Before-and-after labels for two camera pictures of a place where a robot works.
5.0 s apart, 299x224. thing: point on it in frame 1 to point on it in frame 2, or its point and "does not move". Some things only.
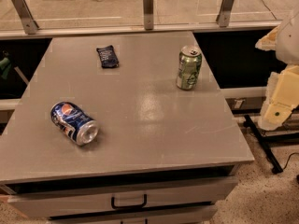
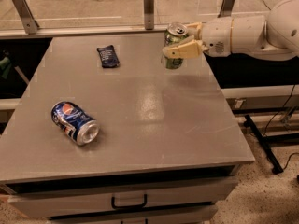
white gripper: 289,40 to 216,35
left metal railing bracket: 29,24 does not move
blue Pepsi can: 75,122 does not move
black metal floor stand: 267,142 does not move
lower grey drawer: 189,215 does not move
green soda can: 189,67 to 174,34
